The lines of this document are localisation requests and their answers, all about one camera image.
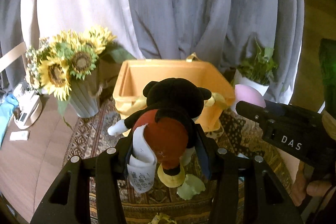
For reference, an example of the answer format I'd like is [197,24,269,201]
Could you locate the pink makeup sponge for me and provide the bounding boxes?
[231,84,266,114]

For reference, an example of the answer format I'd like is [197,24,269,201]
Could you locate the black red plush mouse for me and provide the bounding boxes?
[106,77,213,193]

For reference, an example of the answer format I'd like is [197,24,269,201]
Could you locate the person right hand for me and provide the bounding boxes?
[290,161,335,210]

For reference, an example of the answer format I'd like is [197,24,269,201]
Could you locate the patterned brown rug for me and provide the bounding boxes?
[61,97,293,224]

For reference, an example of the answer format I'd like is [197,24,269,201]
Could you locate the grey ribbed vase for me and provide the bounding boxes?
[70,68,100,118]

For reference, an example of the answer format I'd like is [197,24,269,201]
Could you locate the green potted plant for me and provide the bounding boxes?
[238,38,278,86]

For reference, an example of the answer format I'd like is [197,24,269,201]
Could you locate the green object at edge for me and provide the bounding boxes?
[319,38,336,118]

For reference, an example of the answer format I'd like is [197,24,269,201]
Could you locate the white plant pot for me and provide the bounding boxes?
[232,69,269,96]

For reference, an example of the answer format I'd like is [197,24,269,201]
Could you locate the orange plastic storage box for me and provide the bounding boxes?
[113,59,235,132]

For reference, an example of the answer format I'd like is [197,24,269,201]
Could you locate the white small card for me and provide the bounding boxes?
[9,130,30,141]

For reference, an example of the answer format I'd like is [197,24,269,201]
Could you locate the white device on stand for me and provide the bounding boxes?
[13,83,43,130]

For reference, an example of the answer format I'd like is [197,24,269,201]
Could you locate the sunflower bouquet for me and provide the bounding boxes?
[26,27,134,115]

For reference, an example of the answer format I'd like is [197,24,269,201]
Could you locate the blue cloth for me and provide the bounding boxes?
[0,94,18,144]

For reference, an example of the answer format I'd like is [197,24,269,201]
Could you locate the grey curtain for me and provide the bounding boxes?
[1,0,304,103]

